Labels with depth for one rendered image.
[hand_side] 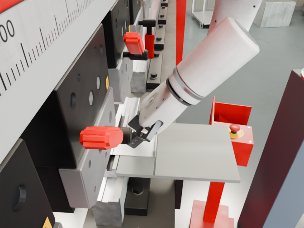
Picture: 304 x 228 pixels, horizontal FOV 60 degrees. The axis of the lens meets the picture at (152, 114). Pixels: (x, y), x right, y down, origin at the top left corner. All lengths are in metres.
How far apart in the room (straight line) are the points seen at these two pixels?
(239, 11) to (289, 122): 0.63
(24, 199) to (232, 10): 0.49
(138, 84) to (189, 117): 1.38
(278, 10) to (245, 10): 4.24
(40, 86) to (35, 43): 0.03
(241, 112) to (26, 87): 1.06
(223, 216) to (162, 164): 1.04
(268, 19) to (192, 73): 4.31
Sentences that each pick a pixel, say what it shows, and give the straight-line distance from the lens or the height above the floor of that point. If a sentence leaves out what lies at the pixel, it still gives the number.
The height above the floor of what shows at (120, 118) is 1.00.
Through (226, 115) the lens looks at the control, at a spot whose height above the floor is 0.75.
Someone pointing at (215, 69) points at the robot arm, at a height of 1.23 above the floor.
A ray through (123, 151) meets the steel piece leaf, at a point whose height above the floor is 1.00.
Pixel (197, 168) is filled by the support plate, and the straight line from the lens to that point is 0.59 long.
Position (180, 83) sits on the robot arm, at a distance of 0.50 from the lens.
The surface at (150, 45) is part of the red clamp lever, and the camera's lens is 0.65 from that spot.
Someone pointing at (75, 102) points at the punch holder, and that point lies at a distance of 0.24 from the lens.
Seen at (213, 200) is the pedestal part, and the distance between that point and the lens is 1.40.
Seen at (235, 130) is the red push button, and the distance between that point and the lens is 1.02.
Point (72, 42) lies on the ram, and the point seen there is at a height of 1.36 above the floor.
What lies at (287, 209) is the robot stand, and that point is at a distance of 1.39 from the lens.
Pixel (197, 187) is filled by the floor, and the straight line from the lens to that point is 1.83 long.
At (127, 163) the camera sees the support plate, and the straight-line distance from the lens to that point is 0.60.
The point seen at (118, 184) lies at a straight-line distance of 0.60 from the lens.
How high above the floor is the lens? 1.44
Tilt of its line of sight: 37 degrees down
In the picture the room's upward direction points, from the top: straight up
